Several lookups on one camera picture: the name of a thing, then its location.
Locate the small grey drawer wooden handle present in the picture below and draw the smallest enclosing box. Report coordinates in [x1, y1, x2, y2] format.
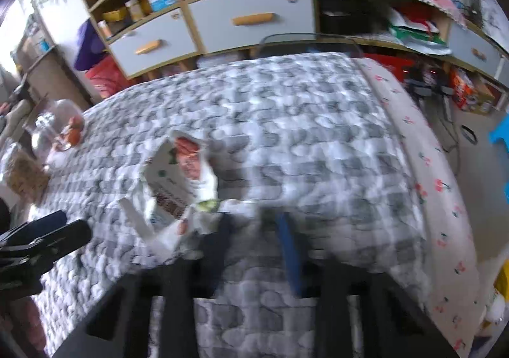
[109, 10, 198, 79]

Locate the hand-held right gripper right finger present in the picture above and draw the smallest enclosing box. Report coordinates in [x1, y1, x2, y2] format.
[274, 212, 458, 358]

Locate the red bag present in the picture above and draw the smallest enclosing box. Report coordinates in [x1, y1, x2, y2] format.
[85, 55, 136, 101]

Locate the orange cardboard box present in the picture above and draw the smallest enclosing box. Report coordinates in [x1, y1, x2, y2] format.
[450, 65, 480, 111]

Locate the red cardboard box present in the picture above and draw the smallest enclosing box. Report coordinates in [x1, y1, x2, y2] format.
[361, 53, 419, 81]

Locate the yellow jar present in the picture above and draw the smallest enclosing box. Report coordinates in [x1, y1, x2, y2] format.
[125, 0, 144, 22]

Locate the wide grey drawer wooden handle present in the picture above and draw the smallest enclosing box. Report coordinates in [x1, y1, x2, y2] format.
[187, 0, 317, 53]

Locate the white snack packet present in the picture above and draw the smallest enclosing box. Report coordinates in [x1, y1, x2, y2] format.
[118, 131, 220, 260]

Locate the purple bag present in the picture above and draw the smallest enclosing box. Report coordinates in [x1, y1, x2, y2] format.
[73, 19, 109, 71]

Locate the clear bag of snacks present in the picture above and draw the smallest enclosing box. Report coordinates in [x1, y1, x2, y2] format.
[0, 142, 50, 204]

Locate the grey white checkered blanket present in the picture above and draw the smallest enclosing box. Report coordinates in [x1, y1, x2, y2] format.
[28, 51, 438, 358]

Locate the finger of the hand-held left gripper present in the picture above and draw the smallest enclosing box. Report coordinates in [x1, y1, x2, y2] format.
[0, 210, 68, 246]
[0, 219, 93, 268]

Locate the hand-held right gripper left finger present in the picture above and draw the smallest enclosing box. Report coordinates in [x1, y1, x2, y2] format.
[52, 214, 236, 358]

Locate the person's left forearm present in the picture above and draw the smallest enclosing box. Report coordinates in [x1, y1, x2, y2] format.
[12, 293, 49, 353]

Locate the white cherry print sheet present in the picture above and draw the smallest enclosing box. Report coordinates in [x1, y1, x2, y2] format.
[360, 58, 498, 358]

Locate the blue plastic stool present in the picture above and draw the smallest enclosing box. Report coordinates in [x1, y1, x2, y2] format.
[488, 115, 509, 200]

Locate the black box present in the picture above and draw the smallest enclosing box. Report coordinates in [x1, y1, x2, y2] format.
[317, 0, 383, 36]

